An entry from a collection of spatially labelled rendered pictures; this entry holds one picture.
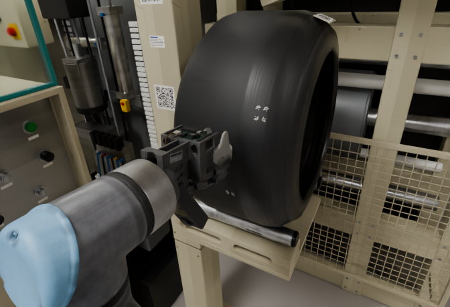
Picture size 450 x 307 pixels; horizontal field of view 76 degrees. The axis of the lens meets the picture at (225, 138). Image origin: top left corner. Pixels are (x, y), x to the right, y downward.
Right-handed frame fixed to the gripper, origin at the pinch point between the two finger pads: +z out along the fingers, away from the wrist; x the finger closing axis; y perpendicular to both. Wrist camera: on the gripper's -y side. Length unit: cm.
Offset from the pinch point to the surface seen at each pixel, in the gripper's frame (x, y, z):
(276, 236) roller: -6.8, -29.8, 17.0
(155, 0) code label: 30.3, 28.1, 17.5
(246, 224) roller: 2.3, -29.5, 17.1
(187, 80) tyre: 12.7, 11.3, 5.8
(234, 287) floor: 28, -115, 66
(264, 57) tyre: -3.3, 16.8, 9.1
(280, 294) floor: 4, -114, 73
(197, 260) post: 28, -64, 29
